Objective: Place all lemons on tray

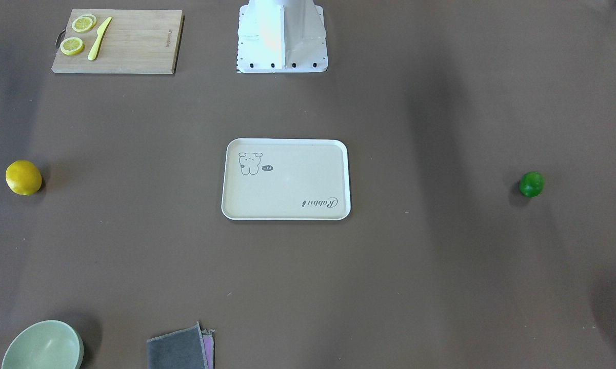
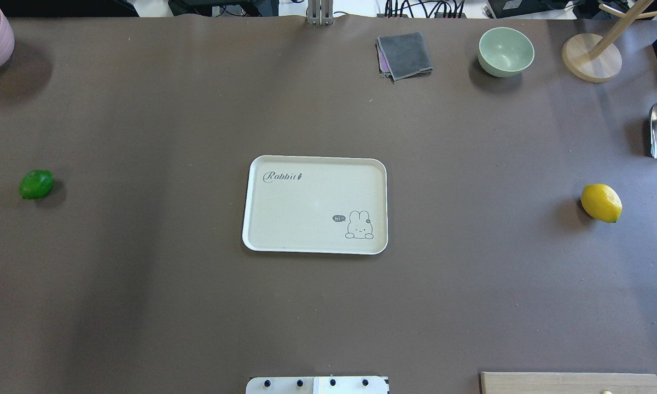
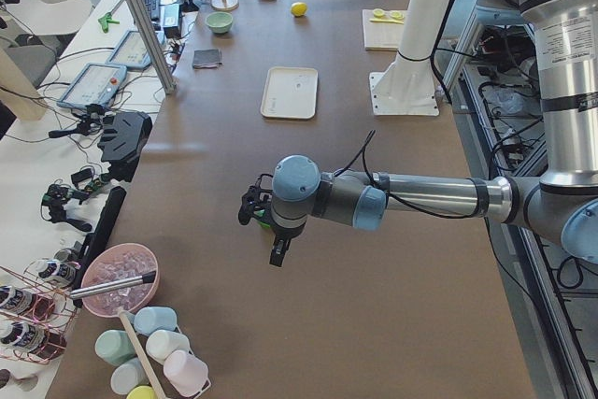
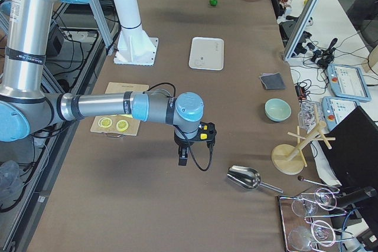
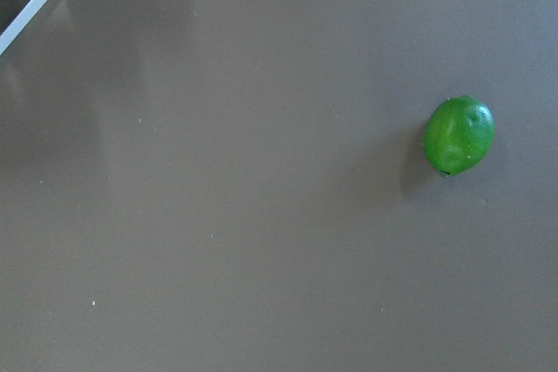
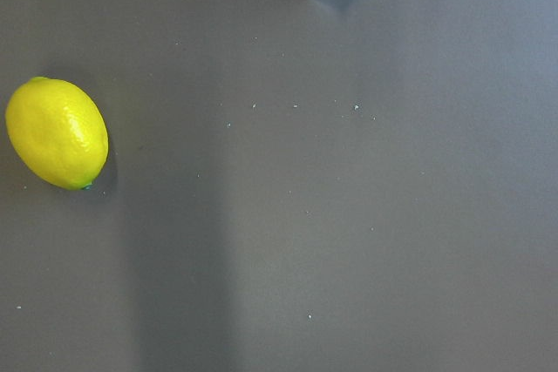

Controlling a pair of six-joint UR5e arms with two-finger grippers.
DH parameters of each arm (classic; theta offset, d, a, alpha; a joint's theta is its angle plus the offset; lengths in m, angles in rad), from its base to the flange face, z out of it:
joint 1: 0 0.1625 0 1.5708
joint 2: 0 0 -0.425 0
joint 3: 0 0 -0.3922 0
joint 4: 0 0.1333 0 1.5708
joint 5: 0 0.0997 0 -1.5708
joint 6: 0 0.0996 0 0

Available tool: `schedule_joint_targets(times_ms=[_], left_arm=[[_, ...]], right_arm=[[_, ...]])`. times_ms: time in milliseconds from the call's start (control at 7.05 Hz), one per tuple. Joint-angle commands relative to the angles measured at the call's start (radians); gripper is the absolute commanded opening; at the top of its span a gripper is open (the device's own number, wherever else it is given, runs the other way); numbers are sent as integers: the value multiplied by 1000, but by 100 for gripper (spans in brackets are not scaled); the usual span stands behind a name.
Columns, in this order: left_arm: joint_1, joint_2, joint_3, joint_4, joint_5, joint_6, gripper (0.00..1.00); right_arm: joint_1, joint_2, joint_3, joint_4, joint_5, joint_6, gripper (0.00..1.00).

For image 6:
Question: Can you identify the yellow lemon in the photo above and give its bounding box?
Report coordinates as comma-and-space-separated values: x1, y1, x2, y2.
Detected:
5, 77, 109, 190

